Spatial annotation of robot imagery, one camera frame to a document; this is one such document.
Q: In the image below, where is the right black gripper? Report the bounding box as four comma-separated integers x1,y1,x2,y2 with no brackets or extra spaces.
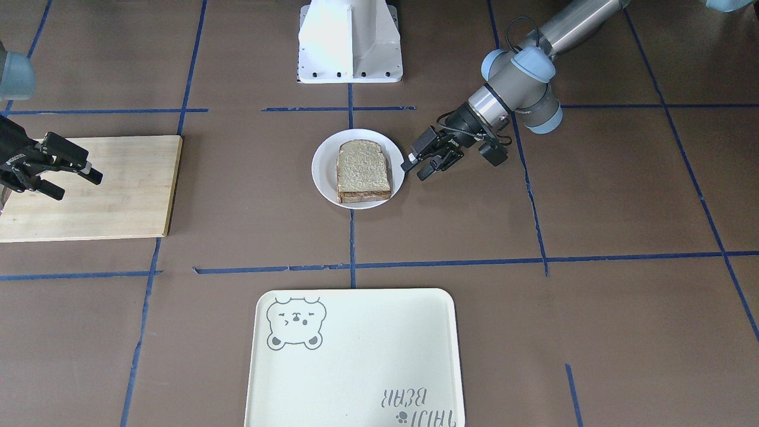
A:
1,116,103,200

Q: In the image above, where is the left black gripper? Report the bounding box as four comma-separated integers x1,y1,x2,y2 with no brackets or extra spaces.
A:
401,104,494,181

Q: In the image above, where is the white round plate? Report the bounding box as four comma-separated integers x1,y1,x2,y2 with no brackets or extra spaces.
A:
311,129,406,210

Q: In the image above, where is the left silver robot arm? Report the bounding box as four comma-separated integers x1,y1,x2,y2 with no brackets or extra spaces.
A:
401,1,628,180

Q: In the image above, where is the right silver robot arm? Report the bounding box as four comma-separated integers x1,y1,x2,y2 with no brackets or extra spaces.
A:
1,46,103,200

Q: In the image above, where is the wooden cutting board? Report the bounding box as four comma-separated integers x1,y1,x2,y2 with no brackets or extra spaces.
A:
1,135,183,243

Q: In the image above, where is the cream bear tray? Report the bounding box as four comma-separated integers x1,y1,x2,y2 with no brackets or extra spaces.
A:
244,288,466,426

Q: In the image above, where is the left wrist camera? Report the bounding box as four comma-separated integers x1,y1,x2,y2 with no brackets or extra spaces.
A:
478,140,509,167

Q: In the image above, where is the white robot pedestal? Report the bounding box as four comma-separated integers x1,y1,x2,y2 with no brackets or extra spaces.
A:
296,1,404,84

